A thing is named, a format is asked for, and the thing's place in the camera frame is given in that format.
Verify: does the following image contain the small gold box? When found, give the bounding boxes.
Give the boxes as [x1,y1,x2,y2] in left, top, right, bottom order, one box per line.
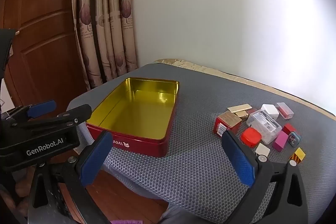
[234,110,249,121]

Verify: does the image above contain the pink eraser block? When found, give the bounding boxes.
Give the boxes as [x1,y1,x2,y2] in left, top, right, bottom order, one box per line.
[272,131,289,152]

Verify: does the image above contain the plain grey cloth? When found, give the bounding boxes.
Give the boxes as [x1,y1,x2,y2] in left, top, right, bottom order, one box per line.
[159,203,185,224]

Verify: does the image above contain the small blue printed tin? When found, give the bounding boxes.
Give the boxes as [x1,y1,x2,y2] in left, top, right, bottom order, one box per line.
[287,132,302,148]

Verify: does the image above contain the white plug charger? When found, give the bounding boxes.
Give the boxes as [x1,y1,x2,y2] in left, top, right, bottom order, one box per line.
[261,104,281,121]

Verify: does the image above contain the clear plastic box with label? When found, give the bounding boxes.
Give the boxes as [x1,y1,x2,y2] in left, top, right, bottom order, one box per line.
[246,109,283,145]

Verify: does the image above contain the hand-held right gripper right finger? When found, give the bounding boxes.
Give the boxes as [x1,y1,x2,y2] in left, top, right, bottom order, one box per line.
[222,130,308,224]

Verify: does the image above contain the pink object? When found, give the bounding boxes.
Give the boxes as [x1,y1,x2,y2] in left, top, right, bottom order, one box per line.
[110,219,144,224]

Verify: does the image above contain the red tin box gold inside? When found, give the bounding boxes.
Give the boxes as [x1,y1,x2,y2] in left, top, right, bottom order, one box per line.
[86,77,180,158]

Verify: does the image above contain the yellow block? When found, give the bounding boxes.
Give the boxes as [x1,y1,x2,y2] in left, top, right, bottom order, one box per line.
[289,148,306,164]

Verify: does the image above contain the beige leaf-print curtain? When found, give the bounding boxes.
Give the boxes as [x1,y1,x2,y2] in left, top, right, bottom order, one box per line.
[71,0,138,90]

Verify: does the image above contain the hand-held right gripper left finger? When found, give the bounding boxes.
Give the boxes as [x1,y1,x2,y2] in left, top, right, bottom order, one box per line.
[28,131,113,224]

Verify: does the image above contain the grey mesh mat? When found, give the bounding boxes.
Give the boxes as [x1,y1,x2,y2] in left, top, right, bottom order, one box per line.
[66,63,336,224]

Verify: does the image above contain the red block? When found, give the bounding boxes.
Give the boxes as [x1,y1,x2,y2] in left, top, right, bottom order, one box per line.
[282,123,297,135]

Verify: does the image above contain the light wooden block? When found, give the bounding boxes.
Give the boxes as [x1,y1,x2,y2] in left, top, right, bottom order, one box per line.
[227,104,252,112]

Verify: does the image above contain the small clear box red contents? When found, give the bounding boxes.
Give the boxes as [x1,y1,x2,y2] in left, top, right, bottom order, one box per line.
[276,102,294,120]

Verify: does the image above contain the white block with zigzag face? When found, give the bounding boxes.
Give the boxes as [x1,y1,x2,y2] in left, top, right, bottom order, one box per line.
[255,143,271,158]

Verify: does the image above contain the round red box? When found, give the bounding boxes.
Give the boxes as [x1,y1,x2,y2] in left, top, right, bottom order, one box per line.
[241,127,263,149]

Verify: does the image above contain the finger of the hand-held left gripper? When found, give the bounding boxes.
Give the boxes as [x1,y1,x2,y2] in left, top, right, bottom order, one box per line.
[4,100,57,126]
[16,104,92,133]

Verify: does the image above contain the brown and red carton box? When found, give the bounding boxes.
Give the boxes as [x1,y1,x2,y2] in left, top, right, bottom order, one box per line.
[215,111,243,137]

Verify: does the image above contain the brown wooden door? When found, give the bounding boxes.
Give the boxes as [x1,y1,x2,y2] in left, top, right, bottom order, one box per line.
[0,0,91,119]

